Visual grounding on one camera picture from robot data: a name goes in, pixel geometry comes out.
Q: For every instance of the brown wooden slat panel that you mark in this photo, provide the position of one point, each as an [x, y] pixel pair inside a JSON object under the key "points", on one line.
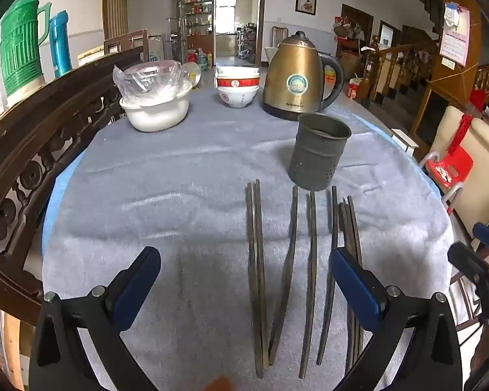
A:
{"points": [[116, 4]]}

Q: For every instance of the pink wall calendar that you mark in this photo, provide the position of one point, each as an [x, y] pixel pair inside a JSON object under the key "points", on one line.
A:
{"points": [[455, 40]]}

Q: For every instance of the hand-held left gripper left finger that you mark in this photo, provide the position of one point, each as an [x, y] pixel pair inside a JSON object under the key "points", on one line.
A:
{"points": [[140, 277]]}

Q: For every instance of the white bowl red band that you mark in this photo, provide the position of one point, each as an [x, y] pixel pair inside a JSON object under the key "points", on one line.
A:
{"points": [[238, 75]]}

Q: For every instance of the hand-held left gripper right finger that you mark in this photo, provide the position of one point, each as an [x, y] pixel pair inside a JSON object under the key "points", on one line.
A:
{"points": [[352, 281]]}

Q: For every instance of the grey perforated utensil holder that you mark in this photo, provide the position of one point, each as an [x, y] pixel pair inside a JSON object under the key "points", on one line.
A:
{"points": [[313, 159]]}

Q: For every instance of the white wall switch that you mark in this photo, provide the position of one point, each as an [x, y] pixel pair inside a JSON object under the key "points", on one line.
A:
{"points": [[447, 63]]}

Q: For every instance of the grey tablecloth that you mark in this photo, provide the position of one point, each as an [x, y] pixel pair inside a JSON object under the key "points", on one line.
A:
{"points": [[167, 191]]}

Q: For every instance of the blue thermos bottle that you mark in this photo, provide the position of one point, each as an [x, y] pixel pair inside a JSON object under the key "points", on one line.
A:
{"points": [[60, 44]]}

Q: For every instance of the grey refrigerator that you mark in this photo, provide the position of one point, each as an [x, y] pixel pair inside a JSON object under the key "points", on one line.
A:
{"points": [[150, 12]]}

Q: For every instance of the framed flower picture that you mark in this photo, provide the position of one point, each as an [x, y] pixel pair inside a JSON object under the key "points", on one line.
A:
{"points": [[306, 1]]}

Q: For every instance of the light blue cloth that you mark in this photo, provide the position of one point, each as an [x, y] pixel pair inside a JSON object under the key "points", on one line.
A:
{"points": [[51, 203]]}

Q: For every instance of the dark wooden chair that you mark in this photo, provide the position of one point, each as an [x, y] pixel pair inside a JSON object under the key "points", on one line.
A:
{"points": [[126, 42]]}

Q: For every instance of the clear plastic bag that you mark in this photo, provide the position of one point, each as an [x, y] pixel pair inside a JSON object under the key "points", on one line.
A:
{"points": [[146, 77]]}

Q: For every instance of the cream chair back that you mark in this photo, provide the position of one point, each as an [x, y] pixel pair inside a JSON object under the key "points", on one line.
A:
{"points": [[485, 150]]}

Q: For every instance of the small white stool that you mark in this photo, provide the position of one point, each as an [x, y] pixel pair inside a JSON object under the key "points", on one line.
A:
{"points": [[403, 138]]}

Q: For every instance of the white box blue print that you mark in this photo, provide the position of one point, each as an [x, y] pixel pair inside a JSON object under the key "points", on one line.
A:
{"points": [[155, 51]]}

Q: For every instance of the green thermos jug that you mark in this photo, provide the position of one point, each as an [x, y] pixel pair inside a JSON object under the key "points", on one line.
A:
{"points": [[20, 49]]}

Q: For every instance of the wooden stair railing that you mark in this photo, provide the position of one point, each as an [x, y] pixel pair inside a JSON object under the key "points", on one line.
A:
{"points": [[395, 69]]}

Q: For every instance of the person's right hand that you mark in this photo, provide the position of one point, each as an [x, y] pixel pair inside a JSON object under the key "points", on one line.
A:
{"points": [[485, 354]]}

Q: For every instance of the white plastic basin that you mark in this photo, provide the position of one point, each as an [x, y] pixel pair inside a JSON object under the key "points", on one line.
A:
{"points": [[155, 116]]}

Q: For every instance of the red plastic child chair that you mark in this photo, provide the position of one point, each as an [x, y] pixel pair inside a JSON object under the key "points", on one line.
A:
{"points": [[450, 167]]}

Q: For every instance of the red tassel ornament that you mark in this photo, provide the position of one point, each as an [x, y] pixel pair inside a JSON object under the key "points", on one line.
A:
{"points": [[460, 132]]}

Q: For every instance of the gold electric kettle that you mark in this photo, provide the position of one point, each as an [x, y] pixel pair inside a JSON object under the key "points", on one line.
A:
{"points": [[293, 77]]}

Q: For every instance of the shelf with bottles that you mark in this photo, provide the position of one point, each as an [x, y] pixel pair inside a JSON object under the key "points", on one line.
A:
{"points": [[197, 16]]}

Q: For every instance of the wooden pillar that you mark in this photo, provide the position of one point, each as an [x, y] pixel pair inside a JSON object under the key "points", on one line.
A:
{"points": [[456, 89]]}

